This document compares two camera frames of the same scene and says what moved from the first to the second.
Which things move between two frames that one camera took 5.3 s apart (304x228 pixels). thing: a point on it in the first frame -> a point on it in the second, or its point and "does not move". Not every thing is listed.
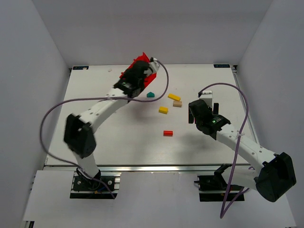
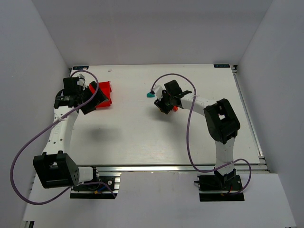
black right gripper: (202, 107) -> (165, 104)
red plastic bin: (148, 79) -> (105, 88)
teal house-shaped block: (150, 94) does not move
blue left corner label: (80, 67) does not move
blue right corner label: (222, 66) does not move
